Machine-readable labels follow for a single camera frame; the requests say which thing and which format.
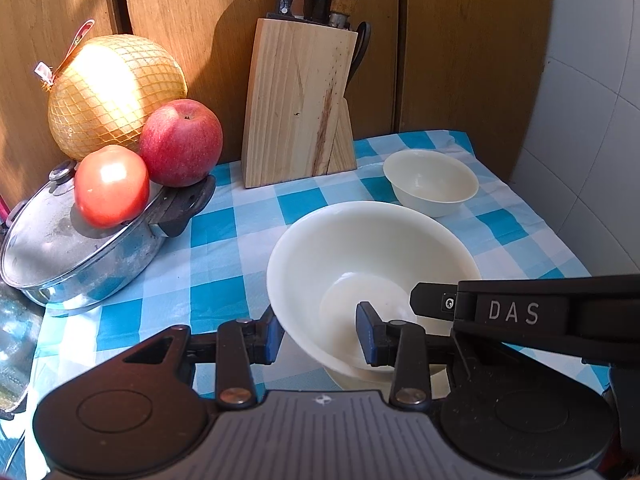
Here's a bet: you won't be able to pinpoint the cream bowl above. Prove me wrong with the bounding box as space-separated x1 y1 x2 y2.
266 200 480 390
383 150 480 218

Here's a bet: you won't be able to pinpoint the blue checkered tablecloth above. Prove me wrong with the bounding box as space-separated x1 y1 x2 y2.
0 129 612 480

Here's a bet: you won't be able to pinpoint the red tomato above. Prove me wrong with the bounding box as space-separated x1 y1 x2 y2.
74 145 150 229

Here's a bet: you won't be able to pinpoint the steel pot with lid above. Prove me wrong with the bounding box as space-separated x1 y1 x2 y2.
1 160 216 310

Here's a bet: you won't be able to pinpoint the red apple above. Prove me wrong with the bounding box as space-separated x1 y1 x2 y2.
138 99 224 188

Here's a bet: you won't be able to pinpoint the steel kettle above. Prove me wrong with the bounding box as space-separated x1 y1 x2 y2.
0 282 44 420

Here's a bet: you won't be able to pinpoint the wooden knife block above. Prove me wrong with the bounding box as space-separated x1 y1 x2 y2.
241 18 357 188

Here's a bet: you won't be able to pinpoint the yellow pomelo in net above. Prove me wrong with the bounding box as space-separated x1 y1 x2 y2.
34 18 188 160

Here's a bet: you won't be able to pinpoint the black scissors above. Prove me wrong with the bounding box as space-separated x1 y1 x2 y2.
347 22 371 82

